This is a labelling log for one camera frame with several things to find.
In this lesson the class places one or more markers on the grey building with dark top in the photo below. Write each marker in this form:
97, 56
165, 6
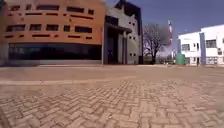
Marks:
128, 36

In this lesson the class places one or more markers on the reddish brick paved plaza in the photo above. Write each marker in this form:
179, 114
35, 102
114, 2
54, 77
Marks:
126, 100

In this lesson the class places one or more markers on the bare tree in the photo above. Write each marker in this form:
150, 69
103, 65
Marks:
154, 40

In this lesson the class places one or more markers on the red and white mast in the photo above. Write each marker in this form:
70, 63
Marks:
170, 33

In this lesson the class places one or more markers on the green container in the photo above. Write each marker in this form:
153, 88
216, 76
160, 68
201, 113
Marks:
180, 59

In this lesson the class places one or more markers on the orange building with dark windows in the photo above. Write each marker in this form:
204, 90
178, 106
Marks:
53, 20

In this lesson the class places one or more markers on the white building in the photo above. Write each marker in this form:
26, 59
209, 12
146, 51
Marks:
210, 35

